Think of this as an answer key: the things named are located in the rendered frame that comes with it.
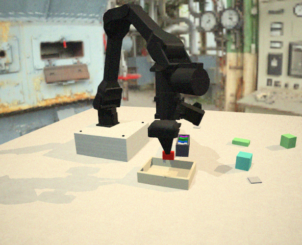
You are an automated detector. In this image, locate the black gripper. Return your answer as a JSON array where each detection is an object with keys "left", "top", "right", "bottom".
[{"left": 148, "top": 92, "right": 182, "bottom": 154}]

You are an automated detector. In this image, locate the green rectangular block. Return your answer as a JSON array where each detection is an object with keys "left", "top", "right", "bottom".
[{"left": 232, "top": 138, "right": 250, "bottom": 147}]

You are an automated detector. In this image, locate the teal cube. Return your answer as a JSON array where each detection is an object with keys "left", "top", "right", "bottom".
[{"left": 235, "top": 151, "right": 253, "bottom": 171}]

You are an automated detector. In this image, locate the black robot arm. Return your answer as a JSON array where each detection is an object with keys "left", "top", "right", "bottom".
[{"left": 93, "top": 3, "right": 210, "bottom": 128}]

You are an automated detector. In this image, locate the green cube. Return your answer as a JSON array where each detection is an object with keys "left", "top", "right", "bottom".
[{"left": 280, "top": 133, "right": 297, "bottom": 149}]

